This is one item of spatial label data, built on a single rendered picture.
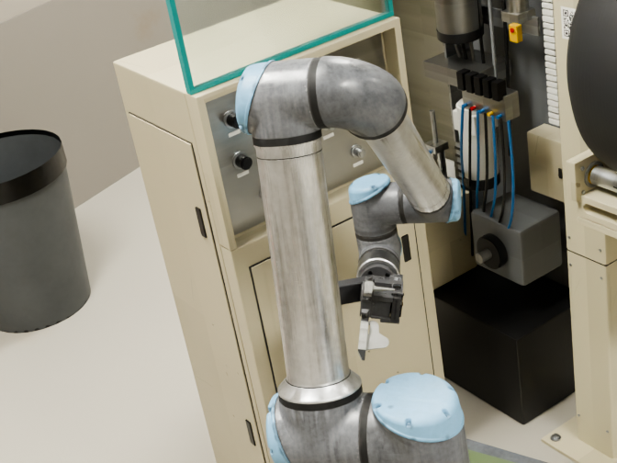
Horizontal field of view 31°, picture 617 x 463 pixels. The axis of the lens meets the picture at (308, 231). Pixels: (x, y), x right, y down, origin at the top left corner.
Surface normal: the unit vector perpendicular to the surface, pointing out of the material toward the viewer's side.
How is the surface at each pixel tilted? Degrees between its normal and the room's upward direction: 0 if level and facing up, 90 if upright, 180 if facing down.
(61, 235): 95
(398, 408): 4
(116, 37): 90
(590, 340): 90
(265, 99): 71
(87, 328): 0
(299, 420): 78
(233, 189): 90
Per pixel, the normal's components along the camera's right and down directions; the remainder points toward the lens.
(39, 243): 0.59, 0.37
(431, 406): -0.11, -0.87
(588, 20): -0.79, -0.04
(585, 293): -0.80, 0.39
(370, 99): 0.45, 0.19
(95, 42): 0.81, 0.16
